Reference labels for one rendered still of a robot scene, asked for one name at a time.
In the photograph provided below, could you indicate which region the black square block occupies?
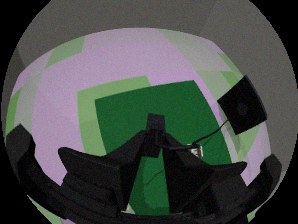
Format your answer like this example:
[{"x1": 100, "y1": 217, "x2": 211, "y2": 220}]
[{"x1": 217, "y1": 76, "x2": 267, "y2": 136}]

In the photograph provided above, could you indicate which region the black cable with plug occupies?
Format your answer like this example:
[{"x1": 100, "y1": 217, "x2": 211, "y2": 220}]
[{"x1": 141, "y1": 113, "x2": 205, "y2": 157}]

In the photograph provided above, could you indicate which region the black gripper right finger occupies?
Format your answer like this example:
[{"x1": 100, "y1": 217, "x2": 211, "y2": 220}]
[{"x1": 162, "y1": 133, "x2": 247, "y2": 214}]

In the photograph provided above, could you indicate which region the green circuit board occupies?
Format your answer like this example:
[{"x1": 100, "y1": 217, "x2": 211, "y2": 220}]
[{"x1": 94, "y1": 80, "x2": 231, "y2": 216}]

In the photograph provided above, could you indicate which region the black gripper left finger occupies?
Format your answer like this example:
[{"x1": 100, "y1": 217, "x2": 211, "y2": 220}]
[{"x1": 57, "y1": 129, "x2": 146, "y2": 212}]

